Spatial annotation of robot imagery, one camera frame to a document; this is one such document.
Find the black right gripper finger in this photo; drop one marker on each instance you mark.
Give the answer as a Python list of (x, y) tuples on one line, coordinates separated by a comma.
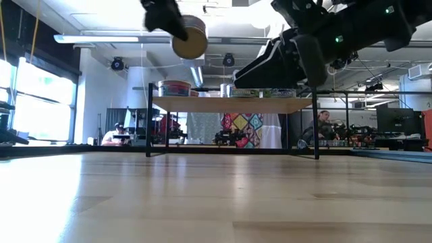
[(273, 72)]

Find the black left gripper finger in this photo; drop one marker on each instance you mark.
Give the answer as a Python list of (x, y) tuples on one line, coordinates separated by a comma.
[(163, 17)]

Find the Wild Planet salmon can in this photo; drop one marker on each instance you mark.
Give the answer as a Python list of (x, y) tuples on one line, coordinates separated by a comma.
[(174, 89), (194, 94), (190, 45)]

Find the black background robot arm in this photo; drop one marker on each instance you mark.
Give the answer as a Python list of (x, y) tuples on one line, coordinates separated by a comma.
[(229, 137)]

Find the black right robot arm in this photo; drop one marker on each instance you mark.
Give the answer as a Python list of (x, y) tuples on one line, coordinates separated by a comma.
[(371, 23)]

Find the black ceiling speaker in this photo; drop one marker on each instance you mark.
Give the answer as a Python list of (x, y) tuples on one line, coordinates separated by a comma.
[(228, 60), (117, 64)]

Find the colourful patchwork cloth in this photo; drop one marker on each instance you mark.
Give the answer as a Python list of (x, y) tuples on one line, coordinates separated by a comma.
[(248, 123)]

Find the white cloth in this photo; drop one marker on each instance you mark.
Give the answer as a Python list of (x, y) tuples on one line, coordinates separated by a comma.
[(272, 130)]

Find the long ceiling light bar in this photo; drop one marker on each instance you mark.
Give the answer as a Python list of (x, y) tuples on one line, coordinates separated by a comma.
[(101, 39)]

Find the person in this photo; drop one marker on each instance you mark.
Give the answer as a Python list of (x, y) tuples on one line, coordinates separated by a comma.
[(116, 135), (322, 126)]

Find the grey patterned cloth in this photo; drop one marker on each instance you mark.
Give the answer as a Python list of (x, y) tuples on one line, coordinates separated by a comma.
[(202, 126)]

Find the black computer monitor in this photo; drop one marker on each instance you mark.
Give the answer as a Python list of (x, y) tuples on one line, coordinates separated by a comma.
[(398, 121)]

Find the background robot workstation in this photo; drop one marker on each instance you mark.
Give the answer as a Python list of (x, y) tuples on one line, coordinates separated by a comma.
[(145, 121)]

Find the orange panel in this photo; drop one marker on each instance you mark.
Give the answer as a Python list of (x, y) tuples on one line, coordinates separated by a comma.
[(428, 130)]

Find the large bright window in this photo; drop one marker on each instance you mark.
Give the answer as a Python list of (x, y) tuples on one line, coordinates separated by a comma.
[(44, 114)]

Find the black desk equipment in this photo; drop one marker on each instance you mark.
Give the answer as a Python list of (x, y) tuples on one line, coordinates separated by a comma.
[(10, 136)]

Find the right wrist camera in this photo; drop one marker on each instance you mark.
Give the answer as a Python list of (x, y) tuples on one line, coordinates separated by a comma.
[(297, 13)]

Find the wooden shelf with black frame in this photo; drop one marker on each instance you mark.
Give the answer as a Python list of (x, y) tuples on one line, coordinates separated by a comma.
[(233, 105)]

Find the black metal background frame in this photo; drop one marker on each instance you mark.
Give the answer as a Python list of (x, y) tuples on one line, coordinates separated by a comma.
[(347, 114)]

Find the white wall air unit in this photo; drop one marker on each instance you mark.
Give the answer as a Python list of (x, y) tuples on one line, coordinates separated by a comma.
[(415, 71)]

